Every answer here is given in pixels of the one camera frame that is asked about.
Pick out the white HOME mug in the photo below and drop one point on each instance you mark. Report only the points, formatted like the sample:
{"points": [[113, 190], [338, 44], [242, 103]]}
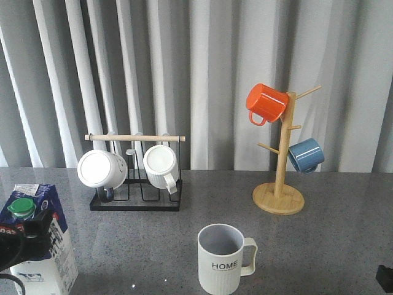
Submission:
{"points": [[224, 256]]}

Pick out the grey white curtain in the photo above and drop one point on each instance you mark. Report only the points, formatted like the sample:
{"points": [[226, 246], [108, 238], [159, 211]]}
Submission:
{"points": [[69, 68]]}

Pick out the white ribbed mug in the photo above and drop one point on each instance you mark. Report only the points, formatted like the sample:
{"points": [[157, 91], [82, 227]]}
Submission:
{"points": [[160, 163]]}

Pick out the white smiley mug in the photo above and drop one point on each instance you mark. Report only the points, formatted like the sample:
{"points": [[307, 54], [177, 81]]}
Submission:
{"points": [[98, 168]]}

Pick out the orange enamel mug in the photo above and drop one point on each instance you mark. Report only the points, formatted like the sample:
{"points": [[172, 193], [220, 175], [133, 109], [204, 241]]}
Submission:
{"points": [[265, 104]]}

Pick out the black wire mug rack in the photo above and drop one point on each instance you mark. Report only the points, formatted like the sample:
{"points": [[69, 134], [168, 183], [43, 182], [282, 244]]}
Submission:
{"points": [[136, 193]]}

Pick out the blue white milk carton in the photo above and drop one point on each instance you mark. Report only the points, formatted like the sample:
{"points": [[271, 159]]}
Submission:
{"points": [[56, 272]]}

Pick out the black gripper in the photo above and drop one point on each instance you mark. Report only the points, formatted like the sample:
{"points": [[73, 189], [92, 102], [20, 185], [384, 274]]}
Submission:
{"points": [[31, 242]]}

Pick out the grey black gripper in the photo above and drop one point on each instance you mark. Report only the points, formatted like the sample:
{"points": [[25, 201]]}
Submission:
{"points": [[384, 278]]}

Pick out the blue enamel mug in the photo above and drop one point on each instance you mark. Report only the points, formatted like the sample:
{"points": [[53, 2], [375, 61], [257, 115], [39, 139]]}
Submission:
{"points": [[306, 155]]}

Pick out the wooden mug tree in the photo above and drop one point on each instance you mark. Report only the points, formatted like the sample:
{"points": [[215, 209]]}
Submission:
{"points": [[277, 197]]}

